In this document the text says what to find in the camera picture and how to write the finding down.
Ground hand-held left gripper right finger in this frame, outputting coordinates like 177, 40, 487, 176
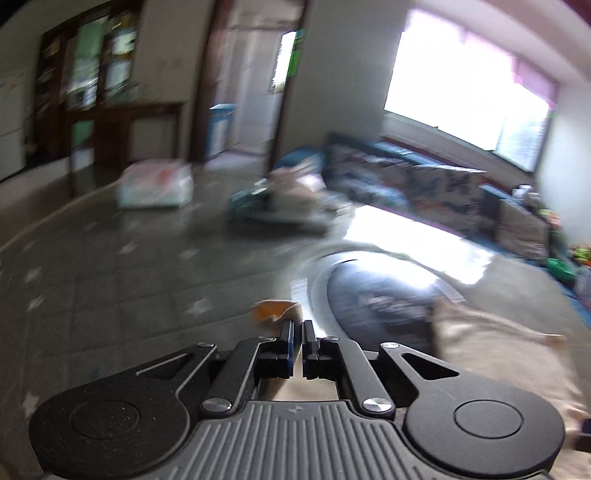
302, 320, 459, 418

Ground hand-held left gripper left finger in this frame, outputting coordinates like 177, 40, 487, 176
135, 320, 297, 412

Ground beige garment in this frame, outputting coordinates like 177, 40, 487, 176
249, 256, 591, 480

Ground pile of clothes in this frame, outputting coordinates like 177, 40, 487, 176
229, 165, 335, 232

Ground patterned blue sofa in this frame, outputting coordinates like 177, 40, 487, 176
271, 133, 552, 261

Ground white plastic package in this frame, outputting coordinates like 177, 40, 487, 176
117, 158, 195, 209

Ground blue and white box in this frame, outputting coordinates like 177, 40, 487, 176
207, 103, 237, 158

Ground green toys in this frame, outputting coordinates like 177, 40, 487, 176
545, 244, 591, 289

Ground green door poster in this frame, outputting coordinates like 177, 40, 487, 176
287, 28, 308, 80

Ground bright window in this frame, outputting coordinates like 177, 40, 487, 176
383, 9, 560, 172

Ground dark wooden cabinet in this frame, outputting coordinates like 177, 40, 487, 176
28, 4, 185, 195

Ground white refrigerator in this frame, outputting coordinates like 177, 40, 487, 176
0, 69, 29, 183

